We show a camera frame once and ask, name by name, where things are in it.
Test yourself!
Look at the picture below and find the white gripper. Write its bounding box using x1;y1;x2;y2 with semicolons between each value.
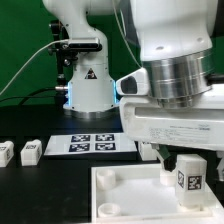
120;89;224;172

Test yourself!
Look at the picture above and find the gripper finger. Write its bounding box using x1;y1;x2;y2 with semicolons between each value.
217;151;224;182

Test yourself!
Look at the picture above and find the white square table top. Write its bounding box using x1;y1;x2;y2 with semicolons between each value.
90;163;221;224

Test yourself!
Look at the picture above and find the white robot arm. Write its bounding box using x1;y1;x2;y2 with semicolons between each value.
43;0;224;171

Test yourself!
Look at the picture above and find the white AprilTag marker sheet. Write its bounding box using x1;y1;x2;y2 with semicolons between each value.
44;133;137;156

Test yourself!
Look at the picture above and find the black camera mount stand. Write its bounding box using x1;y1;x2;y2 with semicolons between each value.
47;19;80;106

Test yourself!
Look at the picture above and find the silver camera on stand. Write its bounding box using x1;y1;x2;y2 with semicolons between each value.
68;37;102;52

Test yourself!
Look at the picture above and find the black cable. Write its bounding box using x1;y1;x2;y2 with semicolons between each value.
0;87;66;106

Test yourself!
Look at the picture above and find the white cable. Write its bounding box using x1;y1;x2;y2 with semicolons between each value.
0;39;70;96

